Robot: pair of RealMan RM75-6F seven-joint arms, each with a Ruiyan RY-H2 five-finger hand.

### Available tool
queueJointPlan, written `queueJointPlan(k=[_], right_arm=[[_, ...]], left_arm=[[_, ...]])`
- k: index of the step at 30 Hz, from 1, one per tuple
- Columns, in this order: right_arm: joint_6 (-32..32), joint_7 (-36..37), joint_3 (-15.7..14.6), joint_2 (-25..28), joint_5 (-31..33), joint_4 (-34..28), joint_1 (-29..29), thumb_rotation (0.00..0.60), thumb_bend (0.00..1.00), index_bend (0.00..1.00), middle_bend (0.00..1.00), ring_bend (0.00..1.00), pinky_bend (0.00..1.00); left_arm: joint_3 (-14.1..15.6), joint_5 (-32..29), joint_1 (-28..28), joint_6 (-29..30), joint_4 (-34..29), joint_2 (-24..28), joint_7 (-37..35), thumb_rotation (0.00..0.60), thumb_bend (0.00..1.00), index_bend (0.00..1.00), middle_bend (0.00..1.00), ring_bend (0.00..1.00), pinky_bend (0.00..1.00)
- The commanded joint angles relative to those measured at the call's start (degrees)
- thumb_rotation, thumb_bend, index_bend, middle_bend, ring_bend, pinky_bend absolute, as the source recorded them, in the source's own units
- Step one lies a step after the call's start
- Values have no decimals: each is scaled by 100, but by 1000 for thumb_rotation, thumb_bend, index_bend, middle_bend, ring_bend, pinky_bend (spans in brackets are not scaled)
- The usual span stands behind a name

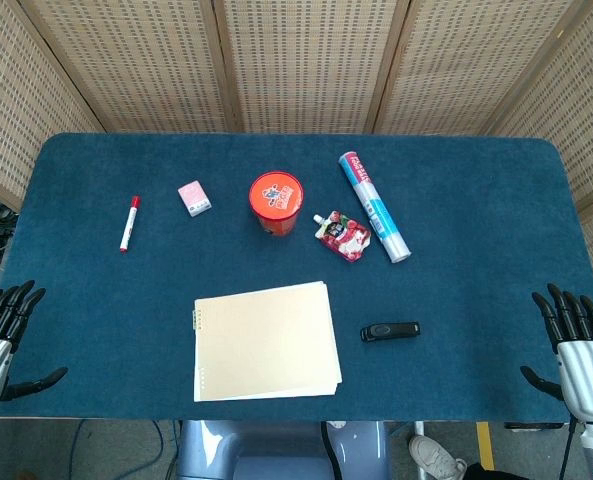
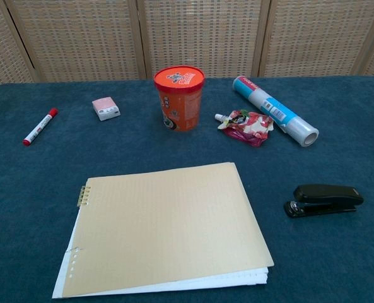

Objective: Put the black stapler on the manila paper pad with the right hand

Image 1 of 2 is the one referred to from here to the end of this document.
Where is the beige paper folder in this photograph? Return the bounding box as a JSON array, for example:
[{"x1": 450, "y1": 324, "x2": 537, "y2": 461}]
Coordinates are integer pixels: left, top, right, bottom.
[{"x1": 191, "y1": 280, "x2": 343, "y2": 403}]

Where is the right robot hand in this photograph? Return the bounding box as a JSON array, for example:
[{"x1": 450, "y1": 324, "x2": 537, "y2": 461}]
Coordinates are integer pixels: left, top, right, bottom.
[{"x1": 519, "y1": 283, "x2": 593, "y2": 425}]

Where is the black cable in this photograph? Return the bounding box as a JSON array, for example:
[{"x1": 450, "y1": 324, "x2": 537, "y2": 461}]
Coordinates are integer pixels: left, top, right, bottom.
[{"x1": 559, "y1": 422, "x2": 575, "y2": 480}]

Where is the black stapler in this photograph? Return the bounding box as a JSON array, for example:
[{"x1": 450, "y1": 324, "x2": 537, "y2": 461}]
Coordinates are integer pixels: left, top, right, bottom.
[{"x1": 360, "y1": 321, "x2": 422, "y2": 344}]

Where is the pink card box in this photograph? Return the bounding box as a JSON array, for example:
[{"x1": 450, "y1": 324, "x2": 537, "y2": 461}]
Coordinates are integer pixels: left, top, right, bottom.
[{"x1": 177, "y1": 181, "x2": 213, "y2": 218}]

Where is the blue table mat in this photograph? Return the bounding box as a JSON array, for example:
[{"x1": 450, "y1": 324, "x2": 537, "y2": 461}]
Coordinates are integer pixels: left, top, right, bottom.
[{"x1": 0, "y1": 132, "x2": 593, "y2": 422}]

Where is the woven folding screen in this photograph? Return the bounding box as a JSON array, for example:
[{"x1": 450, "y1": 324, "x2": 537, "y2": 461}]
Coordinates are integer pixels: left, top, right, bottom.
[{"x1": 0, "y1": 0, "x2": 593, "y2": 351}]

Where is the red drink pouch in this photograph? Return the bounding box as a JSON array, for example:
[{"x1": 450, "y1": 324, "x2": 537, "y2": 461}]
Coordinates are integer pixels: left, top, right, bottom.
[{"x1": 312, "y1": 210, "x2": 373, "y2": 263}]

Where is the rolled plastic bag tube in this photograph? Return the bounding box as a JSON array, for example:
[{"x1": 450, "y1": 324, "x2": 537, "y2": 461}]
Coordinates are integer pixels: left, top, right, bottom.
[{"x1": 338, "y1": 151, "x2": 412, "y2": 265}]

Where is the blue cable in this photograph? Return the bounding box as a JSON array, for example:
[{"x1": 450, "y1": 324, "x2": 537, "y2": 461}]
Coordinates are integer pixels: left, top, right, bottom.
[{"x1": 64, "y1": 418, "x2": 182, "y2": 480}]

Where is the red whiteboard marker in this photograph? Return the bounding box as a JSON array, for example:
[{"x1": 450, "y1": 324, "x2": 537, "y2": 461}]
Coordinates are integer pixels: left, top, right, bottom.
[{"x1": 119, "y1": 195, "x2": 143, "y2": 254}]

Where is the white sneaker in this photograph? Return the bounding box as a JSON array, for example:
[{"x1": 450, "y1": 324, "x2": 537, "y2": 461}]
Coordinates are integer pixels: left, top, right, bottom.
[{"x1": 408, "y1": 434, "x2": 470, "y2": 480}]

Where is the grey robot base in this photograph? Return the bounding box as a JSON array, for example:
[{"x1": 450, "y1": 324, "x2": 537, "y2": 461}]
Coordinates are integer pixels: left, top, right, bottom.
[{"x1": 175, "y1": 419, "x2": 392, "y2": 480}]

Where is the red round canister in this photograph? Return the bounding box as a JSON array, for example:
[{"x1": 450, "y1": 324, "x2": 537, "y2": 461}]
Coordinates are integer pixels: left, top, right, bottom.
[{"x1": 248, "y1": 171, "x2": 305, "y2": 238}]

